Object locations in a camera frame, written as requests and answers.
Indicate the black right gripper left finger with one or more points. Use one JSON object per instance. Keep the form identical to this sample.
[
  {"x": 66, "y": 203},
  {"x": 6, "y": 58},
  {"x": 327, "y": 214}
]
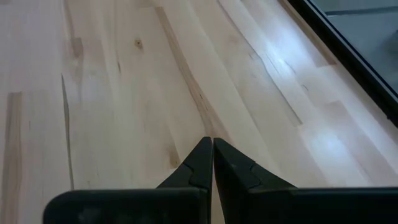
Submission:
[{"x": 196, "y": 171}]

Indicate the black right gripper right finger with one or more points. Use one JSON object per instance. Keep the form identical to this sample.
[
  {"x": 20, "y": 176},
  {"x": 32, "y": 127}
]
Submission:
[{"x": 239, "y": 174}]

